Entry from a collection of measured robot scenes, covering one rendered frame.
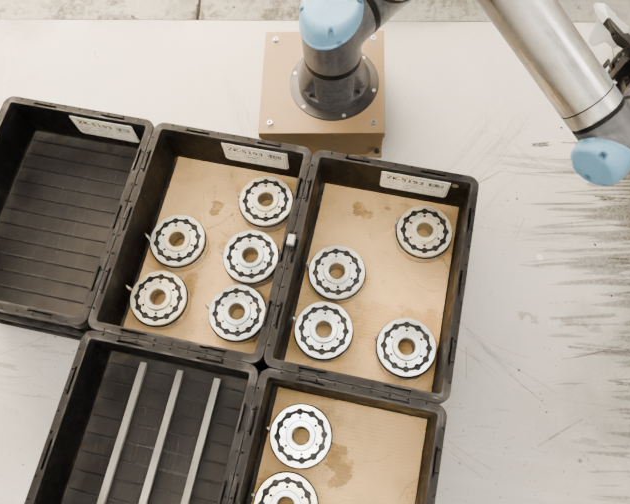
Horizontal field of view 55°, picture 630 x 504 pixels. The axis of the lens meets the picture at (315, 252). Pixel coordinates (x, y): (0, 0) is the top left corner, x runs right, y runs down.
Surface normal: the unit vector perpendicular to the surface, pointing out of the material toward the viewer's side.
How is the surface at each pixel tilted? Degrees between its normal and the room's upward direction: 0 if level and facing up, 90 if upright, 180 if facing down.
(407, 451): 0
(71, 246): 0
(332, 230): 0
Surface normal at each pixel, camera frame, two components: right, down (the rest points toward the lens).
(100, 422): -0.03, -0.33
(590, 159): -0.69, 0.69
